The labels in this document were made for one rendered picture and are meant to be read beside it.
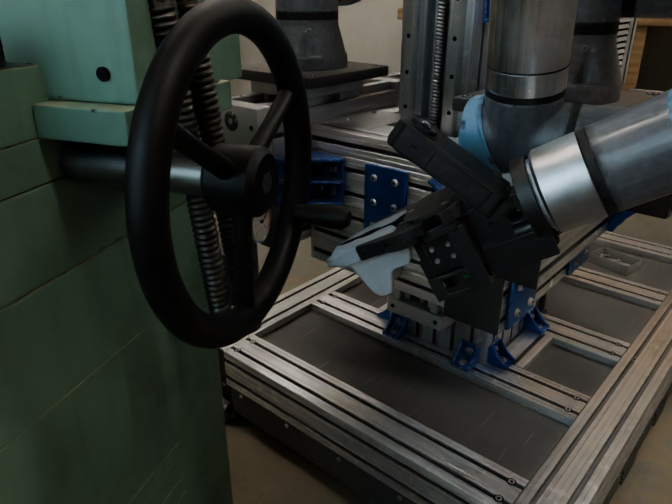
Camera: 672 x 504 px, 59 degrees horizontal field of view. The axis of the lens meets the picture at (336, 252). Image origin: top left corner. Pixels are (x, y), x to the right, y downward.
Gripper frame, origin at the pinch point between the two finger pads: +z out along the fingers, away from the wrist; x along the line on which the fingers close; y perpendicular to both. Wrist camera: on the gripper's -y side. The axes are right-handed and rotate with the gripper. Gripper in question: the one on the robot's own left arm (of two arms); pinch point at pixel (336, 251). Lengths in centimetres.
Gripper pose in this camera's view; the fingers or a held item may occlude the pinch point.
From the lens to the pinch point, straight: 58.9
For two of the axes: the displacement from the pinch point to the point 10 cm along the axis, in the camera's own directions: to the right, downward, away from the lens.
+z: -8.2, 3.4, 4.6
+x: 3.2, -4.0, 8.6
